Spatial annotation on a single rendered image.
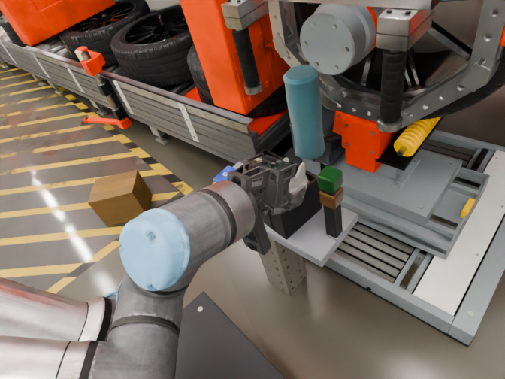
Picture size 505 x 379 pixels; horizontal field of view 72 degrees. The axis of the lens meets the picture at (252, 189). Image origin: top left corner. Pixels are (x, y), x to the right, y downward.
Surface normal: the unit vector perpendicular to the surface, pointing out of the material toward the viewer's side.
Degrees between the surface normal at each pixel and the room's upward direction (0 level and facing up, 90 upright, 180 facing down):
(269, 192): 65
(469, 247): 0
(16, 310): 56
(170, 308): 60
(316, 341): 0
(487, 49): 90
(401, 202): 0
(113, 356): 38
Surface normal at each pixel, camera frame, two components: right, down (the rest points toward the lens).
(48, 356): 0.30, -0.86
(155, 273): -0.52, 0.29
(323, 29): -0.64, 0.64
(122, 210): 0.08, 0.70
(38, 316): 0.68, -0.39
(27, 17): 0.74, 0.36
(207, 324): -0.22, -0.69
